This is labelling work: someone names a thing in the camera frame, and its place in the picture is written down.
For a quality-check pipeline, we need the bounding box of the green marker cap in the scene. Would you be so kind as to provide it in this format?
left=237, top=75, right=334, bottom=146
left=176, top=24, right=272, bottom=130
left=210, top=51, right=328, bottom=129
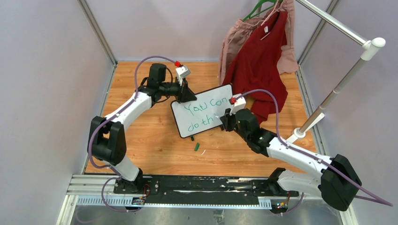
left=194, top=143, right=200, bottom=151

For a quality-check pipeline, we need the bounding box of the pink hanging garment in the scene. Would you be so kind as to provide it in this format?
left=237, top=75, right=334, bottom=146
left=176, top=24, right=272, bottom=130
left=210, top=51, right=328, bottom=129
left=218, top=0, right=298, bottom=85

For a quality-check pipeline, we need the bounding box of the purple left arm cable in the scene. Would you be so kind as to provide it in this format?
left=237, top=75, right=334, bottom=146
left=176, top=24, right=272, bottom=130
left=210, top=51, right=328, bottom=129
left=87, top=55, right=182, bottom=214

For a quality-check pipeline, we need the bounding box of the white clothes rack base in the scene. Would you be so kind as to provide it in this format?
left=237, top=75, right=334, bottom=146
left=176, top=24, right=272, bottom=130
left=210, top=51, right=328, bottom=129
left=287, top=112, right=325, bottom=143

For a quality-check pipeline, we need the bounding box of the silver clothes rack pole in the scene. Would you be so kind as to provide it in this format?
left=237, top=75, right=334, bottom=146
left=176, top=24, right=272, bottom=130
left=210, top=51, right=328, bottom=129
left=298, top=0, right=384, bottom=136

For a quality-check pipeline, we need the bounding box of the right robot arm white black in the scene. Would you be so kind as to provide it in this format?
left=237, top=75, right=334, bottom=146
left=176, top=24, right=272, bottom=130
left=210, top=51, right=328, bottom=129
left=220, top=109, right=362, bottom=211

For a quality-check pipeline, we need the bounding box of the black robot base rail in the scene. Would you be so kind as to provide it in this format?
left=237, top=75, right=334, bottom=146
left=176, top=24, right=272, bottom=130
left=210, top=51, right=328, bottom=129
left=67, top=173, right=349, bottom=210

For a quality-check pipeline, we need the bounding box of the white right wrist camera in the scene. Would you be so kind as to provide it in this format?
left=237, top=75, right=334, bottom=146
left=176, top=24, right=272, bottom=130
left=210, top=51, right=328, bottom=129
left=229, top=94, right=246, bottom=115

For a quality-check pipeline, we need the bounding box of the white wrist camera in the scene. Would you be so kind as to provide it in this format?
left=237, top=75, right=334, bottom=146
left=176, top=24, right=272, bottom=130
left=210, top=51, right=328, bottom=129
left=229, top=94, right=246, bottom=115
left=175, top=65, right=191, bottom=86

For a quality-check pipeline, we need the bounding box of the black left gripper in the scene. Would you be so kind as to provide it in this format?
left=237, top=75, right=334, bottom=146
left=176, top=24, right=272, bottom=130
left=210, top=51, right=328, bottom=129
left=159, top=76, right=197, bottom=104

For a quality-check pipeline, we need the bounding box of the red hanging shirt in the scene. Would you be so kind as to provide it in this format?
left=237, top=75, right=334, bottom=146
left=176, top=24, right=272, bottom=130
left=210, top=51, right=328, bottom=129
left=223, top=11, right=288, bottom=123

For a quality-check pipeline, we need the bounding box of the white whiteboard black frame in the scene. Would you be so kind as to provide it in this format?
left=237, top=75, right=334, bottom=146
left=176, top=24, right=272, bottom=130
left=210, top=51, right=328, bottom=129
left=170, top=84, right=233, bottom=138

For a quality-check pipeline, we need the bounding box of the green clothes hanger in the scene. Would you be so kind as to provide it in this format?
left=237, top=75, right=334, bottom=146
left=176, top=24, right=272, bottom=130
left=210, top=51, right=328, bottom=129
left=241, top=0, right=281, bottom=22

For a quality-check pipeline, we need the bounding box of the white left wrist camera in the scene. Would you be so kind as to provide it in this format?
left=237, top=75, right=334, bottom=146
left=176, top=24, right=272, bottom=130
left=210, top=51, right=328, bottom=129
left=175, top=65, right=191, bottom=86

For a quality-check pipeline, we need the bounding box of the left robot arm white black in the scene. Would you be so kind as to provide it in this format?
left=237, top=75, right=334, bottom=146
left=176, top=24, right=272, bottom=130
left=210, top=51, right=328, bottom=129
left=87, top=62, right=197, bottom=194

